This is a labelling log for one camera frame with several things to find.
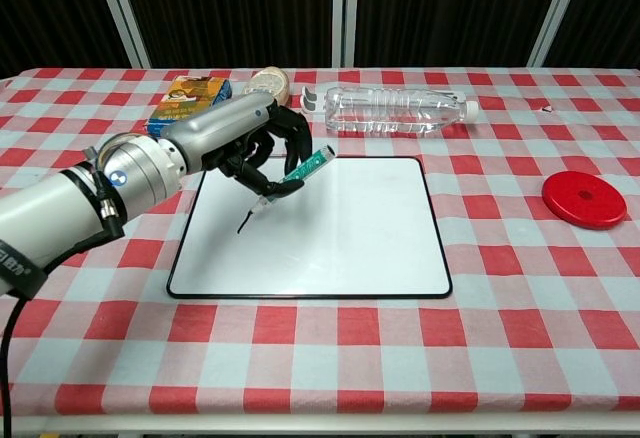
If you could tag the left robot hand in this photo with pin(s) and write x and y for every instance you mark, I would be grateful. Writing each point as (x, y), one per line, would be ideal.
(225, 125)

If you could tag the green marker pen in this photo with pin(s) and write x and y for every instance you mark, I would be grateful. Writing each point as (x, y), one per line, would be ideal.
(305, 168)

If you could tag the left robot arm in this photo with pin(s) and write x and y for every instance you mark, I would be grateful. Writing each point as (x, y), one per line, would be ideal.
(60, 208)

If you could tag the white board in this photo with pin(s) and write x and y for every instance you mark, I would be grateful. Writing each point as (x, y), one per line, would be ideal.
(320, 238)

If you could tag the orange blue carton box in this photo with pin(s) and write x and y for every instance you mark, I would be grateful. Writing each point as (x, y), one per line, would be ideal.
(192, 98)

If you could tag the beige squeeze sauce bottle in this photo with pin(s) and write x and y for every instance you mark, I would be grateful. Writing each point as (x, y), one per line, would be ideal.
(272, 83)

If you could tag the dark fabric partition panel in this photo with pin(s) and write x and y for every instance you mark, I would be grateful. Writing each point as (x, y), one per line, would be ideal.
(450, 13)
(235, 13)
(55, 13)
(600, 13)

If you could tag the clear plastic water bottle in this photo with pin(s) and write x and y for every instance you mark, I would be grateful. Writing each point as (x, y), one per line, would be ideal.
(390, 110)

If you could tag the red white checkered tablecloth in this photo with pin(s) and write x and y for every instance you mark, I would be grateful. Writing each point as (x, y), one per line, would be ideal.
(350, 348)

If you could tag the red plastic disc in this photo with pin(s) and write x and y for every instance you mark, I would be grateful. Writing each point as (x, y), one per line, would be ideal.
(585, 200)

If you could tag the white plastic bracket strip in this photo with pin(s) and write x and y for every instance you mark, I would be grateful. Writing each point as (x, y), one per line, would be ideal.
(306, 91)
(310, 104)

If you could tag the white partition post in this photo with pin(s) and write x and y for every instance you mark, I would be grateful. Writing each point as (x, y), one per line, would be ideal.
(557, 13)
(122, 13)
(345, 13)

